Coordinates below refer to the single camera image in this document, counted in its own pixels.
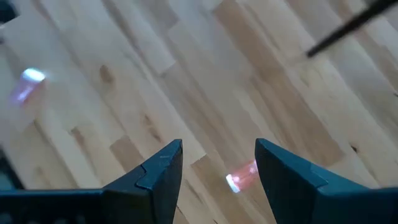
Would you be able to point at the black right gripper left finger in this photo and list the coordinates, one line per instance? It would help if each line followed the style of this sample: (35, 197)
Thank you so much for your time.
(155, 193)

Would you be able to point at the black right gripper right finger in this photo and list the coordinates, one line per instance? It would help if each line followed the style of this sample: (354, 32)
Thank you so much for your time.
(289, 193)

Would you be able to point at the red medicine bottle white cap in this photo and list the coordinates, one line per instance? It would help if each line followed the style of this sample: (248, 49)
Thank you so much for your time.
(241, 180)

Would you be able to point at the magenta medicine bottle white cap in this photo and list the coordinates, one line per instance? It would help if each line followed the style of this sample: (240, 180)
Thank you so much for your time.
(26, 85)

